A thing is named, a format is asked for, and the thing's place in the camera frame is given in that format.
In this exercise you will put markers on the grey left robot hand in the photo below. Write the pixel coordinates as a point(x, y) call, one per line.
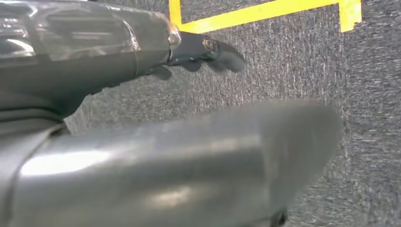
point(94, 47)

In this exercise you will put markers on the yellow floor tape outline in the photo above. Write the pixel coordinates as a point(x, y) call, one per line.
point(250, 14)

